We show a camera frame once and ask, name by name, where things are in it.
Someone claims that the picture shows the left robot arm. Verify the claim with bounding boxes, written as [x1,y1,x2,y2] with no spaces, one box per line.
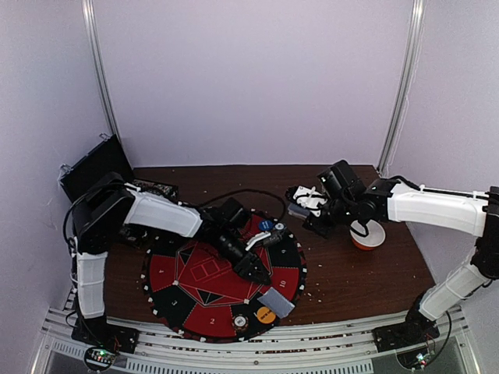
[63,172,271,346]

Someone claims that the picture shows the front aluminium rail frame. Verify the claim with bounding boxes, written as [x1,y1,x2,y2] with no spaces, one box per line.
[30,305,483,374]

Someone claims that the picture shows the right aluminium frame post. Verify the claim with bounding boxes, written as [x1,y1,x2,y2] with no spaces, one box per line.
[377,0,426,176]

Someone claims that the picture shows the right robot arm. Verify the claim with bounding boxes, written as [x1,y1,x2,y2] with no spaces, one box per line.
[290,160,498,344]

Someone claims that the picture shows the left aluminium frame post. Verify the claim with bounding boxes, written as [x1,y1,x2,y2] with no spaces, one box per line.
[81,0,122,142]

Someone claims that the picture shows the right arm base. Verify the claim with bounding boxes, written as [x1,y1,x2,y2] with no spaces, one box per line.
[372,322,440,352]

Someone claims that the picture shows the white and orange bowl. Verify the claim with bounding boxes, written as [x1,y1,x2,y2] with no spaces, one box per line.
[350,221,386,251]

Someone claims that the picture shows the red poker chip stack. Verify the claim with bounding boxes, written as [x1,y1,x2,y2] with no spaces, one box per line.
[232,314,249,332]

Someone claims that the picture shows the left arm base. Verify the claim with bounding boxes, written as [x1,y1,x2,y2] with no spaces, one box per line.
[71,323,140,354]

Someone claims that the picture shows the black poker set case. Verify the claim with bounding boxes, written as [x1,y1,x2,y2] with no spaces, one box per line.
[58,134,180,250]

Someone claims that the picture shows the round poker table mat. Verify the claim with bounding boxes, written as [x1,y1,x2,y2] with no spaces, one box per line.
[141,210,307,344]

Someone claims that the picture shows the orange big blind button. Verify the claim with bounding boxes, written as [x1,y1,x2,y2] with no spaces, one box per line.
[256,306,277,324]

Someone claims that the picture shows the blue small blind button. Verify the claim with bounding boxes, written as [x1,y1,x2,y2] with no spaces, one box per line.
[258,220,274,231]

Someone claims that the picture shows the small pile of dealt cards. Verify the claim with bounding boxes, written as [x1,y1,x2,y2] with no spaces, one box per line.
[257,288,295,319]

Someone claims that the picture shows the deck of blue cards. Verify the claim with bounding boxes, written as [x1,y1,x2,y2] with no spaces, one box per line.
[288,203,310,220]

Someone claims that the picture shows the aluminium frame post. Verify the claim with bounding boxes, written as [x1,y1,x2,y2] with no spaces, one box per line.
[81,0,122,142]
[377,0,426,176]

